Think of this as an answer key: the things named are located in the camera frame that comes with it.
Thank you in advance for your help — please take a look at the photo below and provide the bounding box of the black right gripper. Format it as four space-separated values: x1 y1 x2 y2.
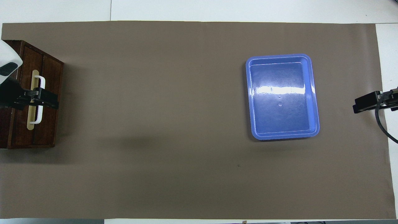
353 88 398 114

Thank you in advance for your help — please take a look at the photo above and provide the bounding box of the blue plastic tray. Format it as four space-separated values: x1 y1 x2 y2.
245 54 320 141

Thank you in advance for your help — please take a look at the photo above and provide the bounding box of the dark wooden drawer cabinet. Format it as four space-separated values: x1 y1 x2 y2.
0 40 65 149

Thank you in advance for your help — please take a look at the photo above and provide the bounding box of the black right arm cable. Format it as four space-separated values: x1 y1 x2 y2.
375 93 398 144

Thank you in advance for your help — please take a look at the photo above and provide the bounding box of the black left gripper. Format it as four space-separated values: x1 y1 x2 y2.
0 76 60 110

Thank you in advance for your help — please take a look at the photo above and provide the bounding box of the brown paper table mat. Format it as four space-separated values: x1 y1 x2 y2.
0 21 397 220

